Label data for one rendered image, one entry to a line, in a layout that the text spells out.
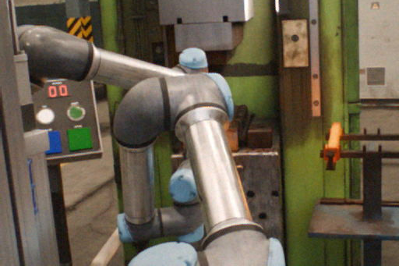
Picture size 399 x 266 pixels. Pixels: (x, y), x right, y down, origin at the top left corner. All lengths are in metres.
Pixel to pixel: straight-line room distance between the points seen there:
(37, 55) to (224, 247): 0.60
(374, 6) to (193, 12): 5.29
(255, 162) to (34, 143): 1.14
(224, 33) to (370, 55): 5.31
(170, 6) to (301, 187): 0.84
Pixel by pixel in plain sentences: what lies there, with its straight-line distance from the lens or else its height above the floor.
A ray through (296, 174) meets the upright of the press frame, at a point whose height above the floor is 0.77.
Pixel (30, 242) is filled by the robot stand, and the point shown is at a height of 1.11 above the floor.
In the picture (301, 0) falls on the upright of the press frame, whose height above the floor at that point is 1.42.
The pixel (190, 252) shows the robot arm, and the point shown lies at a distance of 0.95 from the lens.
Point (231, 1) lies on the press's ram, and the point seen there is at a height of 1.44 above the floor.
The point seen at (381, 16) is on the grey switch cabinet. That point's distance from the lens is 7.15.
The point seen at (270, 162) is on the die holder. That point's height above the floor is 0.88.
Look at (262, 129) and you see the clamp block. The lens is 2.03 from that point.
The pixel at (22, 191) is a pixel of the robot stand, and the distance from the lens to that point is 0.90.
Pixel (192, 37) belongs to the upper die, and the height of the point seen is 1.32.
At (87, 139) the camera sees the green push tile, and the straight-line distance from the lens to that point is 1.99.
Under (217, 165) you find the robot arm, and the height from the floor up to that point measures 1.14.
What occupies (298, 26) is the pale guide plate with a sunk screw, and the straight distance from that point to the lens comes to 2.08.
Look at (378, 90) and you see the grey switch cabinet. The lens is 7.25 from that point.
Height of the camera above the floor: 1.45
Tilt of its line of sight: 11 degrees down
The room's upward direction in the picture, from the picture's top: 3 degrees counter-clockwise
